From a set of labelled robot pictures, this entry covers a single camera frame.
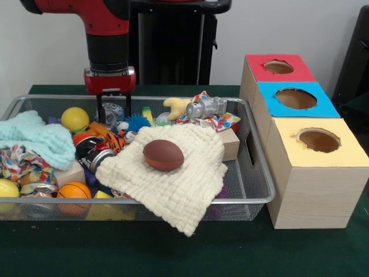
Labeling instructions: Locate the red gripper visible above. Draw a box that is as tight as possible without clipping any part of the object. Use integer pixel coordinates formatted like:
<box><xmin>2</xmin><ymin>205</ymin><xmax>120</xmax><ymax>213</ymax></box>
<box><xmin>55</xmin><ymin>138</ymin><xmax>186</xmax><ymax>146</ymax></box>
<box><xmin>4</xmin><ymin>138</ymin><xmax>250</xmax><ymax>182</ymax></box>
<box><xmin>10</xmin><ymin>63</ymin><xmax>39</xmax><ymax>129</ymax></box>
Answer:
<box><xmin>83</xmin><ymin>66</ymin><xmax>137</xmax><ymax>123</ymax></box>

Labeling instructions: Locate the crushed clear plastic cup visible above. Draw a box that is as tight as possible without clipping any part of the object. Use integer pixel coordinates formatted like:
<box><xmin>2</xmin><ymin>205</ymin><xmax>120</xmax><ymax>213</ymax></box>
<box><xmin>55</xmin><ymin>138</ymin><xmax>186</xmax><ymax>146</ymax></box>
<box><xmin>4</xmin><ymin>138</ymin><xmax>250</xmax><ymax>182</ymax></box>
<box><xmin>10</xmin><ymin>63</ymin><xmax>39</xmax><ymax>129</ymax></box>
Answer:
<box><xmin>95</xmin><ymin>102</ymin><xmax>126</xmax><ymax>128</ymax></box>

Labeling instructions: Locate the wooden box with three holes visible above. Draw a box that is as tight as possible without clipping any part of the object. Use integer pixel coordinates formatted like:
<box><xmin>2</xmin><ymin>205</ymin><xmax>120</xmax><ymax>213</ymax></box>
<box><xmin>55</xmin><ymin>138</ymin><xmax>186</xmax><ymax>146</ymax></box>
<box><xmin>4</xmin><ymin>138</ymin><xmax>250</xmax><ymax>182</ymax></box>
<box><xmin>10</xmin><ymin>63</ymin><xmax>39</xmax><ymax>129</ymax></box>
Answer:
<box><xmin>239</xmin><ymin>53</ymin><xmax>369</xmax><ymax>230</ymax></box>

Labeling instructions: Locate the blue spiky ball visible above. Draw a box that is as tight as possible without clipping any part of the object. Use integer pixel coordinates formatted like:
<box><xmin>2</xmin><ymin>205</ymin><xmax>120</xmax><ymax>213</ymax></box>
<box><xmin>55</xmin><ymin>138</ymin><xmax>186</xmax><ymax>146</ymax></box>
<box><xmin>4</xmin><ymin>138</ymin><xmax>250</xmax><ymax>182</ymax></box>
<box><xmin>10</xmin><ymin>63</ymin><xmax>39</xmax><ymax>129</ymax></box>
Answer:
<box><xmin>126</xmin><ymin>113</ymin><xmax>153</xmax><ymax>130</ymax></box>

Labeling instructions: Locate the yellow foam ball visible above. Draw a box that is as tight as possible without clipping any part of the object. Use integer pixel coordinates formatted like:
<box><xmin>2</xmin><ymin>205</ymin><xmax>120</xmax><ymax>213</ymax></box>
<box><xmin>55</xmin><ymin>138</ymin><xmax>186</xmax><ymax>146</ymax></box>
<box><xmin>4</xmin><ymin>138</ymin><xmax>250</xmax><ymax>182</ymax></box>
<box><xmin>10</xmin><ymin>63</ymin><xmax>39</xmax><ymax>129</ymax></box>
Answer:
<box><xmin>61</xmin><ymin>107</ymin><xmax>90</xmax><ymax>133</ymax></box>

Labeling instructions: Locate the crushed black drink can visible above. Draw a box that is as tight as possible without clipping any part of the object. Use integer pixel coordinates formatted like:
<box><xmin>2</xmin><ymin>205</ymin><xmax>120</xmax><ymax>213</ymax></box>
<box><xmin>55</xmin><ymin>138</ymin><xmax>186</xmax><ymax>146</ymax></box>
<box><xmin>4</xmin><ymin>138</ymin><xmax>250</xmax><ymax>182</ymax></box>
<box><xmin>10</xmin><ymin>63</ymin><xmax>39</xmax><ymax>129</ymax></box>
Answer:
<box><xmin>75</xmin><ymin>137</ymin><xmax>115</xmax><ymax>173</ymax></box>

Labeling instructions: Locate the yellow plush toy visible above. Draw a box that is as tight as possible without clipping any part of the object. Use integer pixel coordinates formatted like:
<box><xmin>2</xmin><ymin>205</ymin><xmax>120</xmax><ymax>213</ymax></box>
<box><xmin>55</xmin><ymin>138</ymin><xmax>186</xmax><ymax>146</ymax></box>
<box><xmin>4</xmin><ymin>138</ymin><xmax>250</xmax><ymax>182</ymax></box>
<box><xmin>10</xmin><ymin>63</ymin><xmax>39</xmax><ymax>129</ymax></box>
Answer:
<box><xmin>163</xmin><ymin>97</ymin><xmax>193</xmax><ymax>121</ymax></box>

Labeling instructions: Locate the brown toy football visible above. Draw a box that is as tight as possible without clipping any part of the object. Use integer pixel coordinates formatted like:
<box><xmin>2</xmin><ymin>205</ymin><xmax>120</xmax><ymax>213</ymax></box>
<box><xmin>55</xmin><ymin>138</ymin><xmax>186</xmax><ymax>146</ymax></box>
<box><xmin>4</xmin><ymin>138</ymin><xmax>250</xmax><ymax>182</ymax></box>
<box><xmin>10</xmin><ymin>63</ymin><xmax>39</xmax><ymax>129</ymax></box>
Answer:
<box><xmin>142</xmin><ymin>139</ymin><xmax>185</xmax><ymax>172</ymax></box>

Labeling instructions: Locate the light blue knitted cloth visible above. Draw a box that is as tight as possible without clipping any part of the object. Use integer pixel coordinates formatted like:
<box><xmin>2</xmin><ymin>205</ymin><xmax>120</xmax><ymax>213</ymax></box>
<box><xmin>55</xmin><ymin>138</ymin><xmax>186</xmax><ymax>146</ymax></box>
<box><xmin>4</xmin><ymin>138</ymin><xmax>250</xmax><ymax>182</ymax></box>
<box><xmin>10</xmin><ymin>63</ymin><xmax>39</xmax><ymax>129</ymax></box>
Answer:
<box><xmin>0</xmin><ymin>110</ymin><xmax>76</xmax><ymax>171</ymax></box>

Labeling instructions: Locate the orange toy basketball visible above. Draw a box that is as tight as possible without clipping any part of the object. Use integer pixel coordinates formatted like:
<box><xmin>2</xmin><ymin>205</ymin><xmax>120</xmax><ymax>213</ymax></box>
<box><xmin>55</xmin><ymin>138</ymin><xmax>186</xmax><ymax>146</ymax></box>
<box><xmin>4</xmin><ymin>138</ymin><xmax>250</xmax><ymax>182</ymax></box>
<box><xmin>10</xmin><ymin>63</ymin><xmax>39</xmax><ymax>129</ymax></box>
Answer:
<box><xmin>57</xmin><ymin>181</ymin><xmax>92</xmax><ymax>216</ymax></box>

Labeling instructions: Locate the cream knitted cloth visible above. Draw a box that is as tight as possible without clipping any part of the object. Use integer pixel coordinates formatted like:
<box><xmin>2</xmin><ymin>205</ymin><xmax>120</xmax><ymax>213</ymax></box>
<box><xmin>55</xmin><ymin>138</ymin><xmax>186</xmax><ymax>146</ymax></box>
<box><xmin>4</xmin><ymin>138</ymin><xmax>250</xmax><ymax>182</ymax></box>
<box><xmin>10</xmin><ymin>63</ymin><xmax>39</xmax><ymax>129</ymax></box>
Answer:
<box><xmin>95</xmin><ymin>123</ymin><xmax>228</xmax><ymax>237</ymax></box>

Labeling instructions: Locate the colourful dotted cloth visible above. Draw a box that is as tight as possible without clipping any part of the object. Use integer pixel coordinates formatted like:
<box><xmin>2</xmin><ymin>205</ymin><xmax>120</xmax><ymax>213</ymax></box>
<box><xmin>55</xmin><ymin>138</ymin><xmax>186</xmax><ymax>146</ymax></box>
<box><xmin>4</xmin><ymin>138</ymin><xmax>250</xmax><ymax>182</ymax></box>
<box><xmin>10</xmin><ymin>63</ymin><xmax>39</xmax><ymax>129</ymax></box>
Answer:
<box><xmin>176</xmin><ymin>91</ymin><xmax>242</xmax><ymax>133</ymax></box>

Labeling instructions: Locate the dark green table cloth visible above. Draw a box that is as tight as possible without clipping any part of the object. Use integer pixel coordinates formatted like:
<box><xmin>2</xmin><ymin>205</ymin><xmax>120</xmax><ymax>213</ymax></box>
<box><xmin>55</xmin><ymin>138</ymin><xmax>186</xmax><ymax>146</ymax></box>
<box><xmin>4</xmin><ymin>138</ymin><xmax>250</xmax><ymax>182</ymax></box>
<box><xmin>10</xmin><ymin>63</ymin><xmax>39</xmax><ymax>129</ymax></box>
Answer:
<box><xmin>341</xmin><ymin>91</ymin><xmax>369</xmax><ymax>119</ymax></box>
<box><xmin>0</xmin><ymin>84</ymin><xmax>369</xmax><ymax>277</ymax></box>

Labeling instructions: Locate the black chair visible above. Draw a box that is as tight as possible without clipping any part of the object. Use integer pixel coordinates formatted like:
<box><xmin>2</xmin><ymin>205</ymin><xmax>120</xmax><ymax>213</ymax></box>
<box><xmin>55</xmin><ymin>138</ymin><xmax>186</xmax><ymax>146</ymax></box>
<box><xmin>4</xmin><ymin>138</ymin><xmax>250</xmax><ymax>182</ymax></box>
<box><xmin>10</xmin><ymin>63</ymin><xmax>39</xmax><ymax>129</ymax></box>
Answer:
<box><xmin>331</xmin><ymin>5</ymin><xmax>369</xmax><ymax>100</ymax></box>

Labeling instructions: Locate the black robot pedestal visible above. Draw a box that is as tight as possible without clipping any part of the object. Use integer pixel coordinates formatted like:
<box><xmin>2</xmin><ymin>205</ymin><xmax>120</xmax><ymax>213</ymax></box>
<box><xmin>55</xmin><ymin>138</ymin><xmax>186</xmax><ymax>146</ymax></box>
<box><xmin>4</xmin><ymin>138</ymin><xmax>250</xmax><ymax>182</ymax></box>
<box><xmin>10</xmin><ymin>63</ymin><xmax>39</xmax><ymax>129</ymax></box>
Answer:
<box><xmin>128</xmin><ymin>0</ymin><xmax>233</xmax><ymax>86</ymax></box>

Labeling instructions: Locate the silver wire mesh bin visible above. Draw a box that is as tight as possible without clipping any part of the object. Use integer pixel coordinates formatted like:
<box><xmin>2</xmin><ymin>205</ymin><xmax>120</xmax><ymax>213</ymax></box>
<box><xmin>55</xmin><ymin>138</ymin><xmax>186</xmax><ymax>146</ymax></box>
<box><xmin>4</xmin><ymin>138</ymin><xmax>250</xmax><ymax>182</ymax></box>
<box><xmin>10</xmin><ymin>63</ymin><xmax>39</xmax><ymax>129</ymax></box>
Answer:
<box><xmin>0</xmin><ymin>94</ymin><xmax>276</xmax><ymax>222</ymax></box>

